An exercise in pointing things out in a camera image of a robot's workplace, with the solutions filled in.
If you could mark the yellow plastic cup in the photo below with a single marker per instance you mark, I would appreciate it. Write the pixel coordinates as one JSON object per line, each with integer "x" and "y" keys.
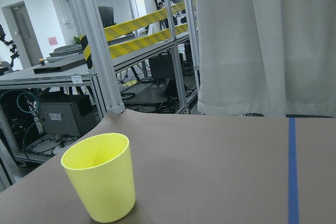
{"x": 100, "y": 170}

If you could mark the brown table mat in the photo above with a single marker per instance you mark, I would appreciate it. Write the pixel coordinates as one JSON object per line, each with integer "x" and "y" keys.
{"x": 227, "y": 169}

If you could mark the grey control cabinet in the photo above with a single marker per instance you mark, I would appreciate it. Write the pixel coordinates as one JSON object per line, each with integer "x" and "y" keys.
{"x": 69, "y": 114}

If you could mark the white curtain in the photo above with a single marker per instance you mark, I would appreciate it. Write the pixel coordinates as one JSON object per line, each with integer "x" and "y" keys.
{"x": 270, "y": 57}

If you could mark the aluminium frame post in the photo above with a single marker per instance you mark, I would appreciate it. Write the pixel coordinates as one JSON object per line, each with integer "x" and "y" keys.
{"x": 89, "y": 20}

